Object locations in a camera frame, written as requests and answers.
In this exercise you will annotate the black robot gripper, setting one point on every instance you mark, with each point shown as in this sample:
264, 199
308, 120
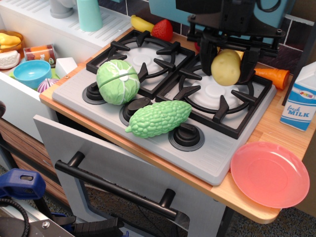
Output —
229, 22

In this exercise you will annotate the yellow toy potato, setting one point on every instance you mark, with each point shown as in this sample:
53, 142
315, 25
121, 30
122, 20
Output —
225, 67

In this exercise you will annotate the pink plastic plate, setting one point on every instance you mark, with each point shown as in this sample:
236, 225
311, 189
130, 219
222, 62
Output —
270, 175

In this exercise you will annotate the yellow toy corn piece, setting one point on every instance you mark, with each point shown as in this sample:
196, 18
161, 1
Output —
240, 53

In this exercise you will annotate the red yellow toy fruit half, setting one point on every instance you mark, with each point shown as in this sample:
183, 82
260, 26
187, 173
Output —
197, 47

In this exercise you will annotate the orange toy carrot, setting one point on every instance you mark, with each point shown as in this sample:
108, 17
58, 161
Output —
279, 77

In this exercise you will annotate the black right burner grate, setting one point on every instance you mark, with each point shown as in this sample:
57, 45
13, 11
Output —
226, 109

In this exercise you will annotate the black burner grate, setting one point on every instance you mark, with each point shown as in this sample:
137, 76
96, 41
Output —
156, 61
226, 109

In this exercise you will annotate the red toy strawberry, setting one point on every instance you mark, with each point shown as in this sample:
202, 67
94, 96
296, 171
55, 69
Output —
163, 30

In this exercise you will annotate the black left burner grate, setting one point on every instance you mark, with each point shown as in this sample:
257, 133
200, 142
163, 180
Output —
156, 61

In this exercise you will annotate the grey toy stove top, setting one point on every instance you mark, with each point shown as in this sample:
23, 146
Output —
209, 163

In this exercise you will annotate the blue white milk carton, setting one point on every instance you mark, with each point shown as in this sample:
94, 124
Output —
300, 106

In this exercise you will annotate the green toy bitter gourd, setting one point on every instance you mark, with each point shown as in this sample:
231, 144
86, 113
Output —
158, 118

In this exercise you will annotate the black right stove knob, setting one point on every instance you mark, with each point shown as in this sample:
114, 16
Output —
186, 137

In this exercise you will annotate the black stove knob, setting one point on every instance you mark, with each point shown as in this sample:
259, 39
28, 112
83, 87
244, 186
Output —
186, 137
130, 108
92, 95

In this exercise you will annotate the yellow toy banana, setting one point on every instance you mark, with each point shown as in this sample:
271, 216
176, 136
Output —
141, 24

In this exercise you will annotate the green toy cabbage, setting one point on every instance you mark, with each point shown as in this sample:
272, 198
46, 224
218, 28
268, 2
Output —
117, 81

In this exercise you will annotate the black middle stove knob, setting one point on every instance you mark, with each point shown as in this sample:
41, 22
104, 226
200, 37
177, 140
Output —
130, 108

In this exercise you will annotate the teal plastic cup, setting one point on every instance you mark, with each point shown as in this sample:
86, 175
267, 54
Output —
89, 15

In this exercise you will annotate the black left stove knob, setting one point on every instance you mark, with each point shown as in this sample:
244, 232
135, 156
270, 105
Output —
92, 95

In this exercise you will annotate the grey oven door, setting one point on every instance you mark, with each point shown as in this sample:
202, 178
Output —
198, 214

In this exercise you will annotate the white toy block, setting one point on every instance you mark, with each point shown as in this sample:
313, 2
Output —
64, 66

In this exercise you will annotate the grey toy faucet base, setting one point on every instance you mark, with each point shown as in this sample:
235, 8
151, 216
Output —
62, 8

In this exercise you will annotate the white toy sink unit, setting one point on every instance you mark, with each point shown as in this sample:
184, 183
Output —
32, 19

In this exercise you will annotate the orange brown toy can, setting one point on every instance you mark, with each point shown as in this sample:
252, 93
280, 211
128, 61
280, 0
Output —
43, 52

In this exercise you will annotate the purple toy onion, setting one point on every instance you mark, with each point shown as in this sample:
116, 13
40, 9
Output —
45, 84

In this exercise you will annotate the blue plastic bowl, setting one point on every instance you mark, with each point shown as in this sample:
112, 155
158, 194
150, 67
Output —
32, 73

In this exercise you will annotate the white toy bread piece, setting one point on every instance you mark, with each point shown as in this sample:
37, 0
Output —
9, 60

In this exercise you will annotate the orange bowl with yellow food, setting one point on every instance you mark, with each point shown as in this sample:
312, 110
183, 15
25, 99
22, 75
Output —
10, 41

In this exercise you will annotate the blue clamp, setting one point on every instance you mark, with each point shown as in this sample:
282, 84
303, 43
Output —
22, 184

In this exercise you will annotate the black oven door handle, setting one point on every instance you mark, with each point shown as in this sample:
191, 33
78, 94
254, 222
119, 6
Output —
163, 207

